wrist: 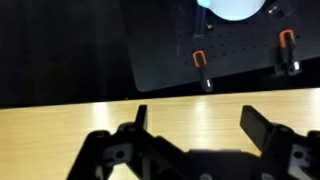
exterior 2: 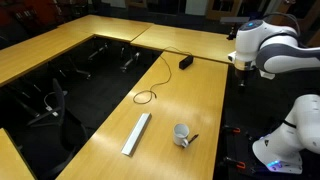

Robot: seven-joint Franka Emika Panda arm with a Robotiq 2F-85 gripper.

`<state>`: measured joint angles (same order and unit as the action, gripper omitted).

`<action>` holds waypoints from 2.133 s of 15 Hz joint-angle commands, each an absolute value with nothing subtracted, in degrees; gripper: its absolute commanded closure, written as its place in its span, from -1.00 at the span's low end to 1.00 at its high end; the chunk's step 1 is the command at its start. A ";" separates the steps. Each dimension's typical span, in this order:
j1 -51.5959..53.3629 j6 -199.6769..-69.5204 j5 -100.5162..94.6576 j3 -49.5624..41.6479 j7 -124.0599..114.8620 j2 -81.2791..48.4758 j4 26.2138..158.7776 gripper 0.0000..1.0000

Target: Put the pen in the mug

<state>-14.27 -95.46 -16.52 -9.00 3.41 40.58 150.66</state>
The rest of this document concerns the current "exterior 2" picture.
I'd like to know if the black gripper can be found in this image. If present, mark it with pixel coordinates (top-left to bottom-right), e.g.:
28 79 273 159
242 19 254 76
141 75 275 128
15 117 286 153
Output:
234 61 256 93

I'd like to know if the black power box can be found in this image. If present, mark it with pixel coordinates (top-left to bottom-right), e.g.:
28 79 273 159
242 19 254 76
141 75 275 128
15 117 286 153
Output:
178 55 195 71

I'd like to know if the black background chair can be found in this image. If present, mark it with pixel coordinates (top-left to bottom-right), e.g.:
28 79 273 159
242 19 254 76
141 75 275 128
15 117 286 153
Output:
119 49 143 73
87 42 112 63

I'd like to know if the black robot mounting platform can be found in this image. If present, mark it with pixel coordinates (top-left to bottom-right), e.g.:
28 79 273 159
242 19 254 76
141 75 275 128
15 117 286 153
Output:
223 125 268 176

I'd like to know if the silver metal bar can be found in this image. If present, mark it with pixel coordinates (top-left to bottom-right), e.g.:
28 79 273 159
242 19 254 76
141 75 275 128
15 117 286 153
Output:
120 112 153 158

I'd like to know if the orange tipped black clamp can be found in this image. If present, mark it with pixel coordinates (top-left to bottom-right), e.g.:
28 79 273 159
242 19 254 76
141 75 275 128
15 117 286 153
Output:
222 156 247 170
222 125 242 135

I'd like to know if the white ceramic mug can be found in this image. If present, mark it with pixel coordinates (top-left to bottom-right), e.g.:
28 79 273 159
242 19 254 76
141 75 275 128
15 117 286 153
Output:
172 123 191 149

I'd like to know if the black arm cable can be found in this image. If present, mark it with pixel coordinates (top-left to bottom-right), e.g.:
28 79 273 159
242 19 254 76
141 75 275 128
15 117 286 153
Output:
261 12 302 36

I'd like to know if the dark pen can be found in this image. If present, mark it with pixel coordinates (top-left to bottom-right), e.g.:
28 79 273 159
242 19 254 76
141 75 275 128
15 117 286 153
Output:
187 133 200 145

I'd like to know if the black camera on stand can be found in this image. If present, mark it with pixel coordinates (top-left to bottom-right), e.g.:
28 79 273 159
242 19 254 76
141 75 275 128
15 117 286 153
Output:
226 25 238 41

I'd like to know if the thin black cable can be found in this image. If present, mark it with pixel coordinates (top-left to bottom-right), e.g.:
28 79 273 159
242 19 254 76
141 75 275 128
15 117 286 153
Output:
132 46 194 105

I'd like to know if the black office chair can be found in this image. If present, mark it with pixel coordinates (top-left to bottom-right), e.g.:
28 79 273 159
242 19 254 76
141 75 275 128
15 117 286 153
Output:
19 78 90 180

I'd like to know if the white charger cable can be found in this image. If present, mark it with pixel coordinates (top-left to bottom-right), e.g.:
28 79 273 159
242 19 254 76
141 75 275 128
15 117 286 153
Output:
43 91 68 118

